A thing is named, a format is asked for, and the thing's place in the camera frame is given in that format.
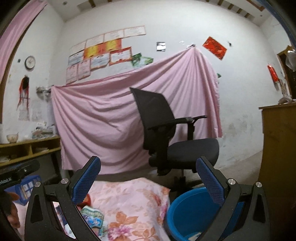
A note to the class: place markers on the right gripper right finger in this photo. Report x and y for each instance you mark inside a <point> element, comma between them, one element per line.
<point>243,213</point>

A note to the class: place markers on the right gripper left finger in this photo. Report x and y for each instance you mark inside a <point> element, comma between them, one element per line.
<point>42,222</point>

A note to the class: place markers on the person's left hand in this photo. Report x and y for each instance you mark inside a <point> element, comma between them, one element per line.
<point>9,208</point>

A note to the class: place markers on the blue cardboard box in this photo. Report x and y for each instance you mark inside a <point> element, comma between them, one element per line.
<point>24,189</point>

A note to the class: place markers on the ceramic bowl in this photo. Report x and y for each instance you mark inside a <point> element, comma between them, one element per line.
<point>12,138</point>

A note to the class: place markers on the wooden shelf desk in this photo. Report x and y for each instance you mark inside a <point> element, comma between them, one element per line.
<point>47,151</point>

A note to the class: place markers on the red cigarette pack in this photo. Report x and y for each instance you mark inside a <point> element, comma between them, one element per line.
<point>85,202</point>

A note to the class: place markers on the stack of papers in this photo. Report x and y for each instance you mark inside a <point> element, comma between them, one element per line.
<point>43,131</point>

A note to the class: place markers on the blue plastic bucket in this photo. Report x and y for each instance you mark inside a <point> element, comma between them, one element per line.
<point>193,212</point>

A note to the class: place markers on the wooden cabinet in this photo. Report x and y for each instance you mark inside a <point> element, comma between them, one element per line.
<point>277,171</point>

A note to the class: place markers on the blue green snack wrapper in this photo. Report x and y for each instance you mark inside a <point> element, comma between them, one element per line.
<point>94,219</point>

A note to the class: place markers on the floral pink blanket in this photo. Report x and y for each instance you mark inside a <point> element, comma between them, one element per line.
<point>132,210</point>

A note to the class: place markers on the pink hanging sheet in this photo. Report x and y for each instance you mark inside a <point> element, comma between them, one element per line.
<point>100,117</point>

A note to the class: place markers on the black office chair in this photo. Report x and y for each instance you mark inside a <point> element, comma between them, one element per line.
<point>160,127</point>

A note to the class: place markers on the pink door curtain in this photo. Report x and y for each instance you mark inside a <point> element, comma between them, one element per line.
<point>16,28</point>

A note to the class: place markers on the red hanging decoration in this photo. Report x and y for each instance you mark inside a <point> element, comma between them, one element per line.
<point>273,73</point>

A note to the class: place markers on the orange yellow certificate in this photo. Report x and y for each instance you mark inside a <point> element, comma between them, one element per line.
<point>103,48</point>

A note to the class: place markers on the red framed certificate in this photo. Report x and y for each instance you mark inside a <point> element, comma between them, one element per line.
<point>120,56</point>

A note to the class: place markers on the green leaf poster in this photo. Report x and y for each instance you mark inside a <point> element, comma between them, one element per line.
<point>139,61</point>

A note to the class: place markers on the red diamond paper poster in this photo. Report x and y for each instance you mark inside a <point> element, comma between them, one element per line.
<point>215,48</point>

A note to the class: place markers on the red wall tassel ornament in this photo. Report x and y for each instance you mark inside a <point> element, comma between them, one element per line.
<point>24,93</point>

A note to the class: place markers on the round wall clock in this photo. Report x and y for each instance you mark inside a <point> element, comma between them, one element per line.
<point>30,62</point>

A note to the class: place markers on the black white wall sticker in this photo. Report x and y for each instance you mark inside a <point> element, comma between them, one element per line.
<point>161,46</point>

